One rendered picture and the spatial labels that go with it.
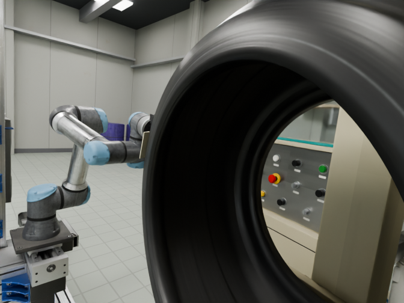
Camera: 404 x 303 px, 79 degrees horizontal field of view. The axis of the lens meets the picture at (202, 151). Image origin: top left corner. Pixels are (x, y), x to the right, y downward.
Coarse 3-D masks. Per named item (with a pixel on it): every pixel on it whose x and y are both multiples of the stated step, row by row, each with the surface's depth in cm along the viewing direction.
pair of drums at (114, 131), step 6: (108, 126) 619; (114, 126) 624; (120, 126) 636; (126, 126) 674; (108, 132) 621; (114, 132) 626; (120, 132) 639; (126, 132) 672; (108, 138) 623; (114, 138) 629; (120, 138) 642; (126, 138) 672
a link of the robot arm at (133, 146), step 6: (132, 138) 83; (138, 138) 83; (126, 144) 80; (132, 144) 82; (138, 144) 83; (132, 150) 81; (138, 150) 83; (132, 156) 82; (138, 156) 83; (126, 162) 82; (132, 162) 85; (138, 162) 85; (138, 168) 86
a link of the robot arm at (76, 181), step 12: (84, 108) 105; (96, 108) 110; (84, 120) 103; (96, 120) 107; (72, 156) 114; (72, 168) 115; (84, 168) 117; (72, 180) 117; (84, 180) 121; (72, 192) 118; (84, 192) 123; (72, 204) 121
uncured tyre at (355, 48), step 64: (256, 0) 29; (320, 0) 20; (384, 0) 17; (192, 64) 34; (256, 64) 46; (320, 64) 18; (384, 64) 15; (192, 128) 56; (256, 128) 62; (384, 128) 15; (192, 192) 62; (256, 192) 64; (192, 256) 57; (256, 256) 62
